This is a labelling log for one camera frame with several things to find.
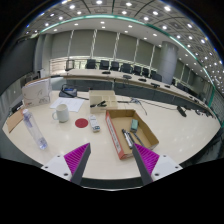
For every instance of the white ceramic mug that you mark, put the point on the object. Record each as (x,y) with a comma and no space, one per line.
(62,113)

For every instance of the row of black desk microphones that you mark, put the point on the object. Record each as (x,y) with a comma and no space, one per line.
(127,76)

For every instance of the white paper sheet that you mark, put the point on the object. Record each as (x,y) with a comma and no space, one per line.
(71,104)

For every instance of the black oblong desk item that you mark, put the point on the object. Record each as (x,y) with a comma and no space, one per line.
(181,111)

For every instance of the white printed cardboard box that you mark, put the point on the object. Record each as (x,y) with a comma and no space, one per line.
(36,93)

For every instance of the group of round ceiling lights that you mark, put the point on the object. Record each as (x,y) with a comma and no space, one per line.
(128,4)

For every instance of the small teal item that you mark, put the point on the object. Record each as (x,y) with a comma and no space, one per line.
(134,125)

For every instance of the thin dark pen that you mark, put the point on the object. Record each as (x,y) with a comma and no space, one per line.
(137,139)

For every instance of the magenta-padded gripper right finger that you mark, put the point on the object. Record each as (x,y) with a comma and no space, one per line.
(146,158)

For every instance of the long curved conference desk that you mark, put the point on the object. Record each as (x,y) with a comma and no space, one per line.
(96,74)

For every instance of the cream divided organizer box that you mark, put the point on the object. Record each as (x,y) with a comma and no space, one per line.
(100,96)

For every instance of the black hand tool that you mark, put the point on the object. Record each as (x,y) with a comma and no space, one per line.
(99,105)

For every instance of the row of black office chairs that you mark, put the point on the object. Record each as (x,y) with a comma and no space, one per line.
(115,65)

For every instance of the black flat desk device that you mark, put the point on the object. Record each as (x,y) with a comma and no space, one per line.
(16,107)

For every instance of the black marker pen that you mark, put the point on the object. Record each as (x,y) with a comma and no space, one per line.
(127,138)

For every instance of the flat brown cardboard piece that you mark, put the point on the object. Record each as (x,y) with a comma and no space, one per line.
(15,120)

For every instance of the flat round red coaster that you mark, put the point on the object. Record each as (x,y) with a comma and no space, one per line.
(81,123)

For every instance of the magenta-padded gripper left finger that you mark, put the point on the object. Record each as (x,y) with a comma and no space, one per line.
(78,158)

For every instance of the black device with blue screen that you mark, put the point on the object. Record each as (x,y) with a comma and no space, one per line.
(68,91)

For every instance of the open red-sided cardboard box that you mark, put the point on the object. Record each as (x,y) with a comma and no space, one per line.
(121,117)

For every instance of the clear plastic water bottle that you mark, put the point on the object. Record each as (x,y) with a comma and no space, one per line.
(33,128)

